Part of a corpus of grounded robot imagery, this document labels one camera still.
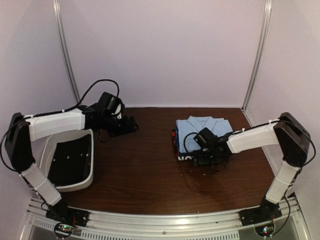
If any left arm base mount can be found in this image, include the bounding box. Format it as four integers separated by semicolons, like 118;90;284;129
45;202;90;240

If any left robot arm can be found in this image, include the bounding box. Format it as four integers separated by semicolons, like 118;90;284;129
0;92;139;222

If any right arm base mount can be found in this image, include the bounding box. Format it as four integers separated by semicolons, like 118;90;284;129
239;199;282;238

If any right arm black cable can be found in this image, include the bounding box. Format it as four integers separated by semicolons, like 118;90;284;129
183;131;200;153

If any left aluminium frame post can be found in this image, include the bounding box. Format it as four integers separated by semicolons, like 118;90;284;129
52;0;81;102

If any light blue long sleeve shirt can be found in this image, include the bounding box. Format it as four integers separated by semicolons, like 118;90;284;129
175;116;233;153

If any blue plaid shirt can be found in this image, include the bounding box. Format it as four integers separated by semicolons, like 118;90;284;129
172;127;180;156

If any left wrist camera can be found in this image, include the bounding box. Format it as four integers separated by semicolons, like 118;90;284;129
113;103;125;119

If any aluminium frame post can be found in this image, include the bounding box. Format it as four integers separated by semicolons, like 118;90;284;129
241;0;273;112
52;0;81;102

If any red black shirt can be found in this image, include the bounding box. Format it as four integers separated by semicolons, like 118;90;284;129
171;128;194;161

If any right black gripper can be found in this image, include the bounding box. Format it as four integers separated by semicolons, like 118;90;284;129
193;148;224;167

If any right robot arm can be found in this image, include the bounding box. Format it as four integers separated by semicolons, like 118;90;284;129
193;112;313;221

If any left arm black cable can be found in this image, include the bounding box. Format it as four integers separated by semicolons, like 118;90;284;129
0;79;120;171

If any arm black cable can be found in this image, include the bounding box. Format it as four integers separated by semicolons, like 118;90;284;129
0;79;120;171
183;131;200;153

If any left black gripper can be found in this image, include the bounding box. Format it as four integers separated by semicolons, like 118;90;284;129
101;113;139;138

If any right aluminium frame post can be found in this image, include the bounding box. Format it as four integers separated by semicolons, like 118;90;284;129
241;0;273;112

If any aluminium front rail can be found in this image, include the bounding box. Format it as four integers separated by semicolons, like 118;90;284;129
17;196;312;240

